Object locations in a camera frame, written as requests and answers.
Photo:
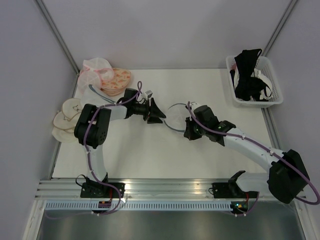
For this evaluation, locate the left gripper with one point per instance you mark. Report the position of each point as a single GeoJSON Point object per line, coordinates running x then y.
{"type": "Point", "coordinates": [154, 111]}

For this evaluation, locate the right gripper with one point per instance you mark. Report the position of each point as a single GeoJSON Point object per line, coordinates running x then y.
{"type": "Point", "coordinates": [188, 133]}

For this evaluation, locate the white mesh bag blue zipper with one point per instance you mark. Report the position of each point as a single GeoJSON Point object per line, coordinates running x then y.
{"type": "Point", "coordinates": [176, 116]}

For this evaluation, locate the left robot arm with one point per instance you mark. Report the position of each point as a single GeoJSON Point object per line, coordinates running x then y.
{"type": "Point", "coordinates": [92, 127]}

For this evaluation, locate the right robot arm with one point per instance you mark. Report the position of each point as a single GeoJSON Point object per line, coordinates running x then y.
{"type": "Point", "coordinates": [285, 175]}

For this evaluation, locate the orange patterned laundry bag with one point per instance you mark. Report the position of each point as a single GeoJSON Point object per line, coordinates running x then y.
{"type": "Point", "coordinates": [118, 84]}

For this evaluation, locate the white mesh bag blue trim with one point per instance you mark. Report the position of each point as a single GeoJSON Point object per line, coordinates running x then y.
{"type": "Point", "coordinates": [94, 96]}

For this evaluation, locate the black bra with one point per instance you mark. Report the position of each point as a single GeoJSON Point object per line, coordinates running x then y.
{"type": "Point", "coordinates": [248, 86]}

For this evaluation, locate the pink mesh bag top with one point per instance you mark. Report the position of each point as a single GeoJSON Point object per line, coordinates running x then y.
{"type": "Point", "coordinates": [97, 64]}

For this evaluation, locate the pink trimmed mesh bag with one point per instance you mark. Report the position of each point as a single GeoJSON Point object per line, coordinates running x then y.
{"type": "Point", "coordinates": [86, 78]}

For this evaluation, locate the beige laundry bag top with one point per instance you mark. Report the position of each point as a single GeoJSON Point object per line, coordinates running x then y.
{"type": "Point", "coordinates": [71, 108]}

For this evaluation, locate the beige laundry bag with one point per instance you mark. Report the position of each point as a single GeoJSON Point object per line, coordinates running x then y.
{"type": "Point", "coordinates": [64, 123]}
{"type": "Point", "coordinates": [63, 136]}
{"type": "Point", "coordinates": [71, 108]}

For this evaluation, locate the white bra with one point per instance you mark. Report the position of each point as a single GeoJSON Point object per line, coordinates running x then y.
{"type": "Point", "coordinates": [264, 85]}

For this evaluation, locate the beige laundry bag bottom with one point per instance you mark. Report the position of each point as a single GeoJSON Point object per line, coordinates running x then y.
{"type": "Point", "coordinates": [63, 136]}

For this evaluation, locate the beige laundry bag middle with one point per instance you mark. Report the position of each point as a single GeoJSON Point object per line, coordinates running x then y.
{"type": "Point", "coordinates": [64, 123]}

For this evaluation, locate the white plastic basket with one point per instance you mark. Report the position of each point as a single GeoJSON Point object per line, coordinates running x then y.
{"type": "Point", "coordinates": [263, 70]}

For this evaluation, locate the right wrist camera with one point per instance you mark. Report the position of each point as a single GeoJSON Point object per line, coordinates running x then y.
{"type": "Point", "coordinates": [191, 106]}

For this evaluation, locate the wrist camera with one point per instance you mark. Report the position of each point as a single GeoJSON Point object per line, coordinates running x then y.
{"type": "Point", "coordinates": [191, 106]}
{"type": "Point", "coordinates": [147, 94]}

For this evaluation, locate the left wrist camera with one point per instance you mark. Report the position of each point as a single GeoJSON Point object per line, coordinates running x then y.
{"type": "Point", "coordinates": [147, 94]}

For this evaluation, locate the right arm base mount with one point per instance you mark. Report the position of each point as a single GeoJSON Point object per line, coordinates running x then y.
{"type": "Point", "coordinates": [224, 190]}

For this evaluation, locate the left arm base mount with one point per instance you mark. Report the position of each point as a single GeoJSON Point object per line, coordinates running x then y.
{"type": "Point", "coordinates": [94, 190]}

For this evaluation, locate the aluminium rail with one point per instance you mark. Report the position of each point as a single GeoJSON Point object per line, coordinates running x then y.
{"type": "Point", "coordinates": [135, 189]}

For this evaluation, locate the white slotted cable duct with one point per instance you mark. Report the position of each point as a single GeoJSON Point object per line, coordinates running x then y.
{"type": "Point", "coordinates": [140, 205]}

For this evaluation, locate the left aluminium frame post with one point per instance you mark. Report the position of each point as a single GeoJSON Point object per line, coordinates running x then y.
{"type": "Point", "coordinates": [57, 34]}

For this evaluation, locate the aluminium frame post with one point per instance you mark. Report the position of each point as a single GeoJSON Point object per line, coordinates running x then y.
{"type": "Point", "coordinates": [279, 27]}
{"type": "Point", "coordinates": [57, 34]}

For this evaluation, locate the right aluminium frame post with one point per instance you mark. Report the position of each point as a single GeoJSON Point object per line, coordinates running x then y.
{"type": "Point", "coordinates": [279, 27]}

